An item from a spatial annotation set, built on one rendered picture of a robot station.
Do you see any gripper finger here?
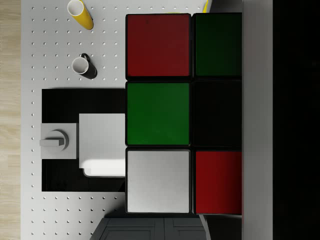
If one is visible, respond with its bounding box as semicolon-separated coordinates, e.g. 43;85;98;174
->
209;0;243;14
204;213;243;240

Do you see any puzzle cube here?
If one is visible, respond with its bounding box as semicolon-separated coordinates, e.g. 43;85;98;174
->
124;12;243;216

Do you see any yellow mug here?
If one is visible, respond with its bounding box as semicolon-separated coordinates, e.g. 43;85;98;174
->
66;0;95;31

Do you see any black mug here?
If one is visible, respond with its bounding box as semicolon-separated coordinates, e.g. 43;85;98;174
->
71;52;98;80

